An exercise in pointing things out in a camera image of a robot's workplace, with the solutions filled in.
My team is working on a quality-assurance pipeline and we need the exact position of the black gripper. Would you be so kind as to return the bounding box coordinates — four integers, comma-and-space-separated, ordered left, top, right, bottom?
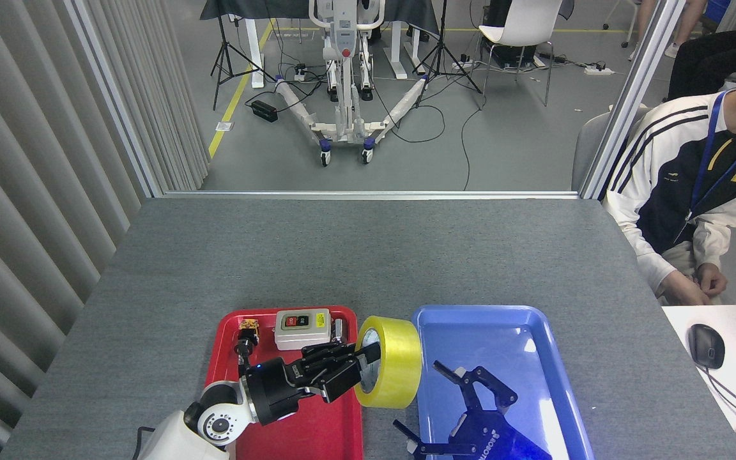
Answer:
392, 361, 554, 460
243, 342, 381, 427

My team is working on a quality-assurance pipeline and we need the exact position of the black tripod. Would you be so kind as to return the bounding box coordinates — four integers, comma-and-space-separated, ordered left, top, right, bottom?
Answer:
411, 0, 485, 108
210, 13, 277, 111

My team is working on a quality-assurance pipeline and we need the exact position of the blue plastic tray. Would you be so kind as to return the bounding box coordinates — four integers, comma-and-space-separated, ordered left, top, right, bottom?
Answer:
411, 305, 595, 460

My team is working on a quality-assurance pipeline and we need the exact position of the person's left hand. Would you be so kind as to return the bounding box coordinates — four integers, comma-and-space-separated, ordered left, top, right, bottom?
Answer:
694, 262, 729, 298

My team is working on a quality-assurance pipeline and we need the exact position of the black orange push button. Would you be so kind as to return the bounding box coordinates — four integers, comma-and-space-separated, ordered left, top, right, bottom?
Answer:
234, 319, 261, 378

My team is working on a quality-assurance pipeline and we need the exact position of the grey chair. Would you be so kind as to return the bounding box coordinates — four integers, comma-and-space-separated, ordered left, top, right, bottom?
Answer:
571, 106, 653, 192

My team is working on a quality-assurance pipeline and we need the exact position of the white stand on wheels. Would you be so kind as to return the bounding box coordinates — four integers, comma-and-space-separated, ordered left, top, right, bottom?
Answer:
274, 0, 434, 167

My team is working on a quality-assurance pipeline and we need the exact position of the black computer mouse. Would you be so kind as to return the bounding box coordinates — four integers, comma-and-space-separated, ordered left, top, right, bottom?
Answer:
689, 324, 725, 370

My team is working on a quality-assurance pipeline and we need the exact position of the red plastic tray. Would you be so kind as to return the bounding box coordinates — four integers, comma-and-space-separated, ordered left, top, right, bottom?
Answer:
205, 305, 364, 460

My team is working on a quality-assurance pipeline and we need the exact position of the person in black trousers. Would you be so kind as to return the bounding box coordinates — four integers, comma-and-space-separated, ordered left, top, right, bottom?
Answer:
662, 18, 736, 103

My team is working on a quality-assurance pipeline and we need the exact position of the silver post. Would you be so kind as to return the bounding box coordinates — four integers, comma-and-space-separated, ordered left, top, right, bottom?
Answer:
578, 0, 689, 200
65, 0, 165, 199

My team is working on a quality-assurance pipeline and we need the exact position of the yellow tape roll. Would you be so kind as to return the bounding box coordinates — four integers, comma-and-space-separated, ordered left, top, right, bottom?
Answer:
353, 315, 422, 410

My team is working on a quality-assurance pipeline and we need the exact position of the white chair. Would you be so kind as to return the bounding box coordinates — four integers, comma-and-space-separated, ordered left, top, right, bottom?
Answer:
475, 0, 565, 107

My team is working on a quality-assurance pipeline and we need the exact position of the person's right hand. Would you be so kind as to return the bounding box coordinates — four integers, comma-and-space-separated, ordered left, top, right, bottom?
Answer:
661, 270, 712, 306

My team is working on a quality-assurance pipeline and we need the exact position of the white switch box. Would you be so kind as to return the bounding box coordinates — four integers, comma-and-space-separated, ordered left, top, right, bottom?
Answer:
274, 309, 332, 351

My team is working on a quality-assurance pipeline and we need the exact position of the silver frame rail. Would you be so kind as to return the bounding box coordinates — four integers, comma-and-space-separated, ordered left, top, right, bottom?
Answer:
162, 190, 581, 201

